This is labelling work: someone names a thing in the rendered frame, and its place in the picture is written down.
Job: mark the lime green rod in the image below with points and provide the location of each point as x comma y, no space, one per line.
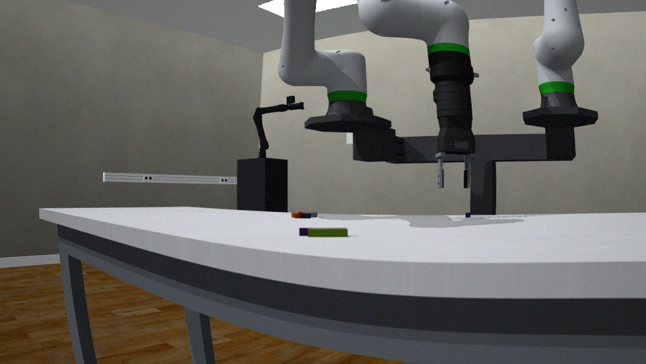
327,232

